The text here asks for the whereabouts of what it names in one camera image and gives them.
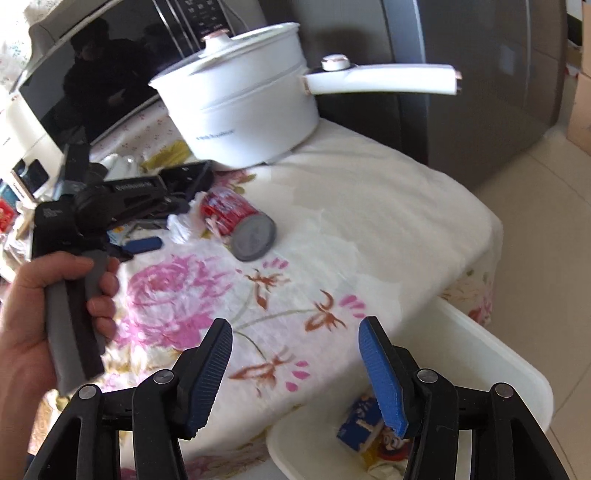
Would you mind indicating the white trash bin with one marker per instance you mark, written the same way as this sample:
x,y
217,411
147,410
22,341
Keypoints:
x,y
482,411

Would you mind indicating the black microwave oven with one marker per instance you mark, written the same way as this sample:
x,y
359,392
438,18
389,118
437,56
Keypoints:
x,y
78,72

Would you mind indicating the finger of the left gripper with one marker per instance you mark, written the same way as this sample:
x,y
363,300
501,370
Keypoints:
x,y
132,248

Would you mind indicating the lower cardboard box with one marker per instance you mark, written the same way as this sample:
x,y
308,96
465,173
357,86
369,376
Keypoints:
x,y
579,128

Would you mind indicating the black plastic tray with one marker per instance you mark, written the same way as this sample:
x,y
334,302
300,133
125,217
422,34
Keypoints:
x,y
188,179

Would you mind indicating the red crushed can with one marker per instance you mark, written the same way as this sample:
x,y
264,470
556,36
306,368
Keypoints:
x,y
248,232

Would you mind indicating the grey refrigerator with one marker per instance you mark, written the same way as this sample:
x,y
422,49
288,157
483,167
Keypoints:
x,y
511,55

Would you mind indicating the floral tablecloth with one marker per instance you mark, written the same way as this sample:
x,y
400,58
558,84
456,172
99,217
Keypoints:
x,y
362,230

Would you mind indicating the white paper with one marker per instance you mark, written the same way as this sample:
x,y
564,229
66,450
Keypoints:
x,y
190,226

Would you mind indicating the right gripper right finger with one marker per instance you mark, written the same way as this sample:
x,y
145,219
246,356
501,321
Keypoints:
x,y
389,377

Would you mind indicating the person's left hand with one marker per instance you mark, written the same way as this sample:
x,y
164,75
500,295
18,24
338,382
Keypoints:
x,y
27,371

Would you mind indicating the white electric pot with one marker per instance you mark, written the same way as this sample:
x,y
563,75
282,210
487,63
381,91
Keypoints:
x,y
250,99

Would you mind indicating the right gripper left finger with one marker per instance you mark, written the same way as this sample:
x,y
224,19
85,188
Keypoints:
x,y
200,371

